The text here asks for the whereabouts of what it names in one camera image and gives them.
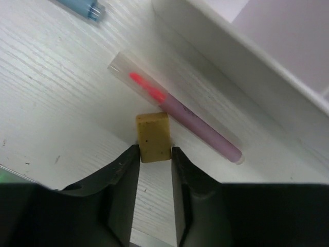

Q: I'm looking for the thin pink highlighter pen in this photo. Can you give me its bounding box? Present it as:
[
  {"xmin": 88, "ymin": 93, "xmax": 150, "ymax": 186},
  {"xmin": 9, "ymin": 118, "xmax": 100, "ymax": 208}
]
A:
[{"xmin": 108, "ymin": 51, "xmax": 244, "ymax": 164}]

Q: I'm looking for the white divided organizer left box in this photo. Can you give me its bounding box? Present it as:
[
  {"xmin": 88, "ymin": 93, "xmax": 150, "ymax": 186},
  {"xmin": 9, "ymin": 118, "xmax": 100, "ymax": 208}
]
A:
[{"xmin": 152, "ymin": 1, "xmax": 328, "ymax": 138}]

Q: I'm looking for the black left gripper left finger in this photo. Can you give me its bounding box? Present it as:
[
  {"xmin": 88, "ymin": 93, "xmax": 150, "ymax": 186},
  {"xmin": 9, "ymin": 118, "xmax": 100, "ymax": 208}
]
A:
[{"xmin": 1, "ymin": 145, "xmax": 140, "ymax": 246}]

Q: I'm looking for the yellow brown eraser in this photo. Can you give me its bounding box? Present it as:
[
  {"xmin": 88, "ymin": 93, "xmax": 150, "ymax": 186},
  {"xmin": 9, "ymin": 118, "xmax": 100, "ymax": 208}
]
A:
[{"xmin": 136, "ymin": 112, "xmax": 172, "ymax": 163}]

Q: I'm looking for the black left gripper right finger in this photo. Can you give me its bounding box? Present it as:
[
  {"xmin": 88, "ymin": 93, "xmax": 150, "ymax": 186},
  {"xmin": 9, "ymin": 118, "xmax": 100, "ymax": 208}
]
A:
[{"xmin": 171, "ymin": 147, "xmax": 328, "ymax": 246}]

